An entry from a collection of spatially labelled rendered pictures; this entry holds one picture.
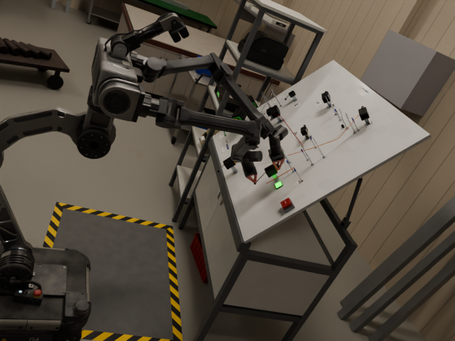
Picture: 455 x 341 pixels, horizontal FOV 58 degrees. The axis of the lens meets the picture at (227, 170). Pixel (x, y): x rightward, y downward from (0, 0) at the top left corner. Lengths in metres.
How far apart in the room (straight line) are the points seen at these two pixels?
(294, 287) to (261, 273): 0.25
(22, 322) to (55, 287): 0.25
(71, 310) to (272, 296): 1.07
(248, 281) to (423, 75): 2.55
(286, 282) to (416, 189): 2.12
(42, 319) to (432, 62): 3.50
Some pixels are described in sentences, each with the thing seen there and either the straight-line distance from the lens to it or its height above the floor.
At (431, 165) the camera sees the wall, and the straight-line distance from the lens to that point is 4.12.
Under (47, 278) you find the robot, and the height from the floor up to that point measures 0.26.
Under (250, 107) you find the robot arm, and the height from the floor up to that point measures 1.42.
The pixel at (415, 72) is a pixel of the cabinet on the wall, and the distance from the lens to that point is 4.12.
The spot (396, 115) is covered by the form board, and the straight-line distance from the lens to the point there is 2.32.
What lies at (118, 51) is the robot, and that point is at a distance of 1.72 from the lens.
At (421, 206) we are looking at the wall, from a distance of 4.12.
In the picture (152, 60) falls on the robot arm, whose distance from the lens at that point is 2.01.
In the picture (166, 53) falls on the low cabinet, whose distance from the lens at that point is 5.57.
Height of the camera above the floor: 2.03
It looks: 26 degrees down
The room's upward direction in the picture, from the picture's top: 25 degrees clockwise
